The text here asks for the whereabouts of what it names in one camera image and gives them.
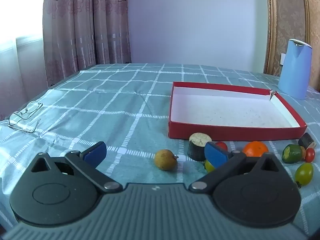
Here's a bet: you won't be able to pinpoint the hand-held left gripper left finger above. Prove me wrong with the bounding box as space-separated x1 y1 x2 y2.
30 141 123 193

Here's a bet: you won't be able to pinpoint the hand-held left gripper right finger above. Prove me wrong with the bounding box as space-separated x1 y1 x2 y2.
189 142 287 194

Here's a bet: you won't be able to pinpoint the round eggplant piece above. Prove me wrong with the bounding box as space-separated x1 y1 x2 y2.
187 132 212 162

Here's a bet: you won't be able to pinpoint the orange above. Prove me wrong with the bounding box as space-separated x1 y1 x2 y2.
242 141 269 157

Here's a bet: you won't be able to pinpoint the red cardboard box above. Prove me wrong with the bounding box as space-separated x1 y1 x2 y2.
168 81 307 142

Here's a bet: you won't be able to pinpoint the yellow-brown longan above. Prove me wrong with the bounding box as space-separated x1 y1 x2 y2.
154 149 179 171

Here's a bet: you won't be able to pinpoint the cucumber piece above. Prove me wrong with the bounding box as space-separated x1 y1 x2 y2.
282 144 304 164

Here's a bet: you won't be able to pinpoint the green cherry tomato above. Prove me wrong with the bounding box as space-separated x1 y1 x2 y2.
295 162 314 187

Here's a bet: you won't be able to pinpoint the yellow cherry tomato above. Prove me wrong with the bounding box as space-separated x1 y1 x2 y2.
204 159 216 173

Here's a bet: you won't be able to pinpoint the teal checked tablecloth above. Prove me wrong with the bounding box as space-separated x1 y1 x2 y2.
0 63 320 230

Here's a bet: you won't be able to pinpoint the eyeglasses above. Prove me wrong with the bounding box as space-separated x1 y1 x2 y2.
7 100 43 132

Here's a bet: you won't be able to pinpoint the angular dark eggplant piece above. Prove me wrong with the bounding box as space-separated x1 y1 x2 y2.
298 132 317 150

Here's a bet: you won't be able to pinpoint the white sheer curtain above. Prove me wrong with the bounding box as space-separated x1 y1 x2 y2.
0 35 48 120

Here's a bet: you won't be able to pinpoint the blue kettle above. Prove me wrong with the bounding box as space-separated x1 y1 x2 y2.
278 39 313 100

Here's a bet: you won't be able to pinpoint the pink patterned curtain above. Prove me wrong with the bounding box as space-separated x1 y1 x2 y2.
42 0 132 88

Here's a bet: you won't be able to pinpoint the gold framed damask panel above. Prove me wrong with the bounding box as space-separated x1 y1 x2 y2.
264 0 320 90

